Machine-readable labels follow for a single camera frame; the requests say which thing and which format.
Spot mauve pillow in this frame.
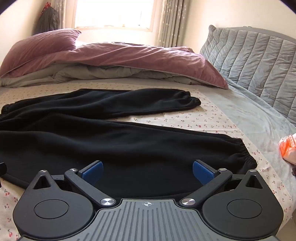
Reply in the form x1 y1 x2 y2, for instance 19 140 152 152
0 29 82 78

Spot dark grey hanging garment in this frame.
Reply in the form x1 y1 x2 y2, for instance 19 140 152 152
34 2 60 36

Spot window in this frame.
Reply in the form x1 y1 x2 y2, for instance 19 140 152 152
71 0 156 32

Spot grey quilted headboard cover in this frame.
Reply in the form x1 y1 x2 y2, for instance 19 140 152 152
199 25 296 127

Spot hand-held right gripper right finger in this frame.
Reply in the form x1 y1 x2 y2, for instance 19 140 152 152
178 159 267 207

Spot black pants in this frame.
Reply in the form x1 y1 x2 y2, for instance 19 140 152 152
0 88 258 197

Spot mauve and grey duvet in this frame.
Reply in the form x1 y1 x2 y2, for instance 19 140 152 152
0 43 229 90

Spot grey patterned curtain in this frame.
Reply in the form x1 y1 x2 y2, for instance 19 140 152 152
157 0 186 48
50 0 68 30

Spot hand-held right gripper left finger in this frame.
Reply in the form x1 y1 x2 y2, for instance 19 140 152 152
29 160 116 207

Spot grey blanket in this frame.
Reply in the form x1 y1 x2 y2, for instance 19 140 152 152
207 75 296 183

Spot orange packet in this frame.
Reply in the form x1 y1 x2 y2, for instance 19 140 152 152
278 134 296 165

